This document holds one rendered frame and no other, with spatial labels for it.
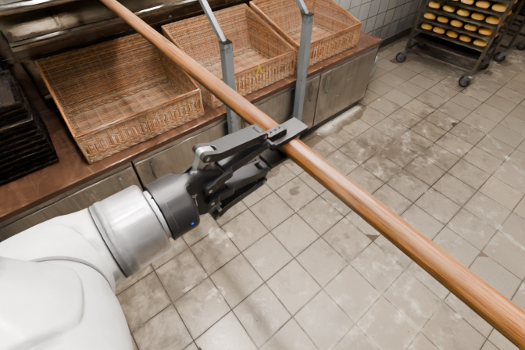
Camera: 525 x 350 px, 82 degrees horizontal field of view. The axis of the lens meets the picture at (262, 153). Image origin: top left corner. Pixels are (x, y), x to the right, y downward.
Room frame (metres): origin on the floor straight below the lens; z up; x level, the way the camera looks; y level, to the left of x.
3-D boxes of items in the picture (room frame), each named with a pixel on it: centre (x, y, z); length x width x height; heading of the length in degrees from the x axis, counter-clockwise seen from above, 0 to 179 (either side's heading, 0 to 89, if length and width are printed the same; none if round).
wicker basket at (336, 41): (1.95, -0.28, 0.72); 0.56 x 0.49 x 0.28; 129
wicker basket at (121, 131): (1.20, 0.65, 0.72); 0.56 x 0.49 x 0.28; 128
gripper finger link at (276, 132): (0.31, -0.01, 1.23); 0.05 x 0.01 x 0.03; 129
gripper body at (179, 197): (0.23, 0.09, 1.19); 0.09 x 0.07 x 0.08; 129
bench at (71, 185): (1.48, 0.27, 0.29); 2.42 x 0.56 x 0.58; 129
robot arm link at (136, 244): (0.18, 0.15, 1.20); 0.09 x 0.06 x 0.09; 39
